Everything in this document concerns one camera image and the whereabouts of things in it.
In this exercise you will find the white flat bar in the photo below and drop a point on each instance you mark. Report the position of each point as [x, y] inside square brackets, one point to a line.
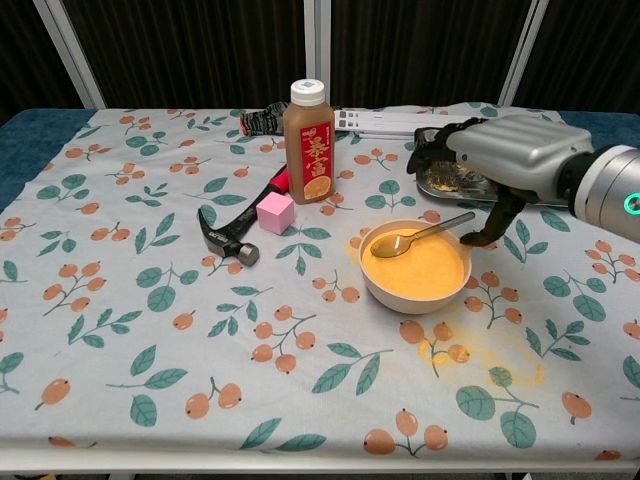
[380, 128]
[400, 116]

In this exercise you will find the orange round bowl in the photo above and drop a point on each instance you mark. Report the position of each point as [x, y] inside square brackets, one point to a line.
[420, 272]

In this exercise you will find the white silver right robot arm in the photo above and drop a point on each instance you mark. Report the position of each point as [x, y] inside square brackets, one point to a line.
[610, 185]

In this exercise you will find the black curtain screen panel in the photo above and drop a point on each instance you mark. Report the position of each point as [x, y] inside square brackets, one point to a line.
[590, 50]
[20, 50]
[200, 50]
[415, 50]

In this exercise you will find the metal spoon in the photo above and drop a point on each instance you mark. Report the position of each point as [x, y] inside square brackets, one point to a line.
[395, 246]

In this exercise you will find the pink cube block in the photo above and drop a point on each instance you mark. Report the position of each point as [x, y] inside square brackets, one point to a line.
[272, 216]

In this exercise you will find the grey knitted work glove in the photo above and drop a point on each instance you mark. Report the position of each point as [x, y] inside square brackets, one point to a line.
[262, 122]

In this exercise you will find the floral printed tablecloth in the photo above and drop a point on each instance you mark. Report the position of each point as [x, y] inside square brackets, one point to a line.
[150, 325]

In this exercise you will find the black claw hammer red grip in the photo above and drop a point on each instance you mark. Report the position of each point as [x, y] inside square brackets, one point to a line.
[225, 240]

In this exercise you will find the beige round bowl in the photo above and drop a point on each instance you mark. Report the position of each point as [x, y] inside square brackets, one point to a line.
[415, 302]

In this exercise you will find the stainless steel rectangular tray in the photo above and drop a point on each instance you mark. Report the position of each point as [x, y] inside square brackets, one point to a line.
[450, 187]

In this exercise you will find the brown juice bottle red label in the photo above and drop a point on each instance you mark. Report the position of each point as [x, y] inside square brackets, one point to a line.
[308, 160]

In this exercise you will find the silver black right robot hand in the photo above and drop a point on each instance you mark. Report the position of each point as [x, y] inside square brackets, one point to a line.
[515, 150]

